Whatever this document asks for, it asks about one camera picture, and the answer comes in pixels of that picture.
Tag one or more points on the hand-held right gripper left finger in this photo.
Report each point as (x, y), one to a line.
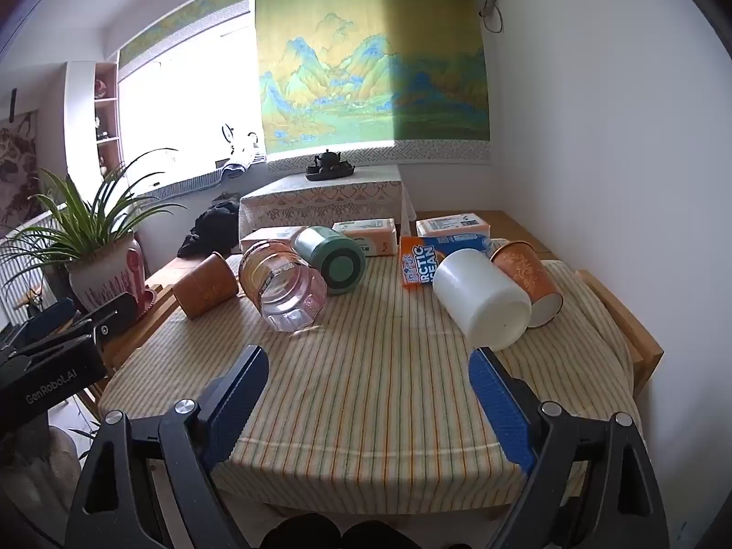
(239, 397)

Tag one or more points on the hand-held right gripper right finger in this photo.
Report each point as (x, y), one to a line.
(503, 406)

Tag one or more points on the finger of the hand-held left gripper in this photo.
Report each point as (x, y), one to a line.
(117, 311)
(48, 311)

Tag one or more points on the white cup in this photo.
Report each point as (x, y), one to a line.
(480, 297)

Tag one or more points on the plain brown cup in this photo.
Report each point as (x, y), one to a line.
(205, 287)

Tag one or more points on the orange patterned cup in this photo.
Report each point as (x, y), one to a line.
(529, 280)

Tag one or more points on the green cup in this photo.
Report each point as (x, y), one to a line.
(334, 260)

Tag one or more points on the white and red plant pot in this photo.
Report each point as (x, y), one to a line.
(106, 277)

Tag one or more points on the white radiator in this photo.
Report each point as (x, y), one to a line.
(23, 274)

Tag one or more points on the green leafy plant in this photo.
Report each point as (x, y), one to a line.
(86, 217)

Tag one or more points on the clear glass jar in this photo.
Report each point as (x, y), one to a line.
(283, 289)

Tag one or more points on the black cloth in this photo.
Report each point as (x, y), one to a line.
(209, 226)

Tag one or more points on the striped tablecloth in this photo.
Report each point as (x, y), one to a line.
(371, 366)

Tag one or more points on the wooden table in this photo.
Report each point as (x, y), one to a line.
(629, 331)

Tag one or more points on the striped windowsill cloth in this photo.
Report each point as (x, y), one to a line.
(188, 183)

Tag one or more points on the pink box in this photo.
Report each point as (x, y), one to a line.
(269, 237)

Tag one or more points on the orange and blue box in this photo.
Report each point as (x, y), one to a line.
(420, 260)

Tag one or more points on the person's dark trouser legs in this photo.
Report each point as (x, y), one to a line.
(354, 535)

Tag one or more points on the wooden desk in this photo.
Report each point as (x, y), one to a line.
(514, 226)

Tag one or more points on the orange tissue pack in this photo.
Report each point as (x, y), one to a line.
(371, 234)
(454, 224)

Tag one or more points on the white kettle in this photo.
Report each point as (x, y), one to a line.
(240, 140)

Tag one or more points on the small table with patterned cloth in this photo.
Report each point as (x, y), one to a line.
(326, 200)

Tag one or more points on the dark teapot on tray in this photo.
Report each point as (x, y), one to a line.
(330, 164)

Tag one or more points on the landscape painting blind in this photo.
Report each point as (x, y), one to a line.
(366, 63)

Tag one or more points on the brown wall hanging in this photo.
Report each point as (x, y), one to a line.
(16, 171)

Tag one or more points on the white wall shelf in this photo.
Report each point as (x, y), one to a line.
(106, 120)

